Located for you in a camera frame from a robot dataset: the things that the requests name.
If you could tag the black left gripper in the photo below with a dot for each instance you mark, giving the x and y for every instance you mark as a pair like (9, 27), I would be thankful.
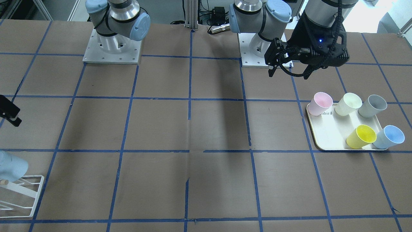
(298, 36)

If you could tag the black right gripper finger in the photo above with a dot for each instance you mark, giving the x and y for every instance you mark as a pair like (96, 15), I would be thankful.
(9, 111)

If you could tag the blue ikea cup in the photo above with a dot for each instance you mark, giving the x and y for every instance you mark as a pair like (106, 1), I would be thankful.
(12, 167)

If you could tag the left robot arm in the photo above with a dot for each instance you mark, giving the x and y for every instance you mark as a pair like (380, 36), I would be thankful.
(267, 20)

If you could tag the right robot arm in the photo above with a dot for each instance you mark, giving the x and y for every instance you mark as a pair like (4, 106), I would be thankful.
(119, 28)

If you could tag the pink cup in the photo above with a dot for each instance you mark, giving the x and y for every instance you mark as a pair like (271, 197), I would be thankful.
(320, 103)

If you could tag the cream cup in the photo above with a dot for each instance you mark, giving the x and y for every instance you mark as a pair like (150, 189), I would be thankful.
(348, 104)

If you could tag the grey cup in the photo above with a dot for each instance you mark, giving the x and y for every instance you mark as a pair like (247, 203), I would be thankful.
(372, 106)

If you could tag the yellow cup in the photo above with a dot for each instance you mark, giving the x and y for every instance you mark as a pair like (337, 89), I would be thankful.
(361, 136)

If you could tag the light blue cup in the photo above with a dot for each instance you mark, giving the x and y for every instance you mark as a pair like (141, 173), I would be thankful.
(389, 136)

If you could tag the white rabbit tray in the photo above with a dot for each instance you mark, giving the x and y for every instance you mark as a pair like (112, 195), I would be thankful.
(330, 130)

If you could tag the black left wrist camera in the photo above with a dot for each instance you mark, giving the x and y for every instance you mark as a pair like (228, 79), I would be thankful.
(315, 58)

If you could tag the white wire cup rack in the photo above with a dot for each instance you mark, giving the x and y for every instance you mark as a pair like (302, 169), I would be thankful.
(19, 199)

